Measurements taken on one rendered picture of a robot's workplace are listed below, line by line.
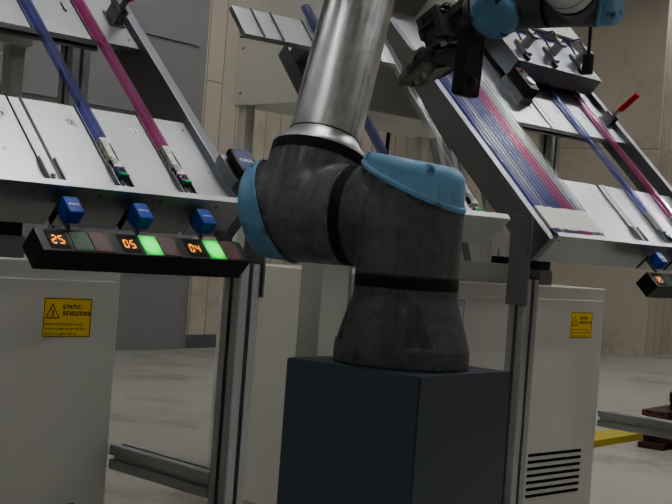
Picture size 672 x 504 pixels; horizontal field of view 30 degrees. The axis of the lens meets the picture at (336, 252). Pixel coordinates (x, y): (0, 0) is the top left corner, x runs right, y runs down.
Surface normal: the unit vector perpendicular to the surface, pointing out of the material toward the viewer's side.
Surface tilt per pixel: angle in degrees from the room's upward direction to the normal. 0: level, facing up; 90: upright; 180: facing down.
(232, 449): 90
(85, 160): 43
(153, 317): 90
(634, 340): 90
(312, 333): 90
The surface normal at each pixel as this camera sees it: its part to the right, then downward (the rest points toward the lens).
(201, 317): 0.78, 0.06
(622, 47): -0.62, -0.04
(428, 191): 0.26, -0.02
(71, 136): 0.54, -0.69
